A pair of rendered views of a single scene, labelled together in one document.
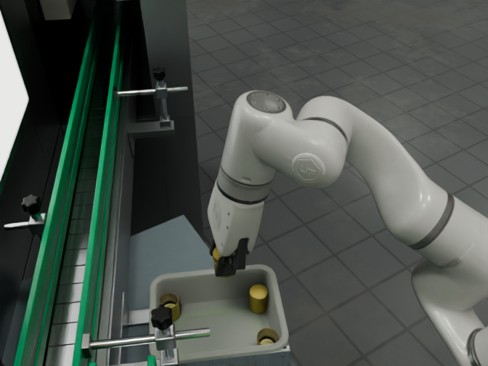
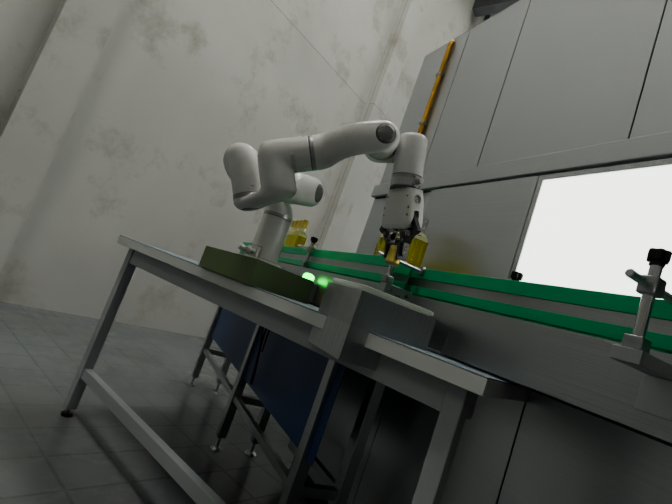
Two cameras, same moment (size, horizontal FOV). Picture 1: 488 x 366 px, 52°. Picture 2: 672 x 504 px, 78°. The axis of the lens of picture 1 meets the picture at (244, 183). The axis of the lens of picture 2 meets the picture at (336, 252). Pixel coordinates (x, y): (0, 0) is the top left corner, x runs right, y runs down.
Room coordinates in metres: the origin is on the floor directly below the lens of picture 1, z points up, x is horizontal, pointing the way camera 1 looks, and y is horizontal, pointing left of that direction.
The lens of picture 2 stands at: (1.41, -0.41, 0.78)
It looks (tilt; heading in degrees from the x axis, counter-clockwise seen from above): 7 degrees up; 162
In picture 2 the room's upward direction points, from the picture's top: 20 degrees clockwise
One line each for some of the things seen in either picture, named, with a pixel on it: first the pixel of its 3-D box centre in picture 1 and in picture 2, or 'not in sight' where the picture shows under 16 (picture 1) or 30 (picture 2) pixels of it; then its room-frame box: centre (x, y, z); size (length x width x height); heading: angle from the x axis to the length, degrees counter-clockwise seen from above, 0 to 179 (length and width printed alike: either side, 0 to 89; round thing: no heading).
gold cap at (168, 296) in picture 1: (169, 307); not in sight; (0.53, 0.13, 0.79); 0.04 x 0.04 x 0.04
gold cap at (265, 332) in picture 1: (266, 343); not in sight; (0.46, -0.04, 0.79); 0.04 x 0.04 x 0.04
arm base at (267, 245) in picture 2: not in sight; (265, 239); (0.09, -0.21, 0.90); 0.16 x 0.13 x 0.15; 117
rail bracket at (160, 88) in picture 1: (153, 112); (649, 329); (1.01, 0.21, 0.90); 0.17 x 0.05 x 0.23; 97
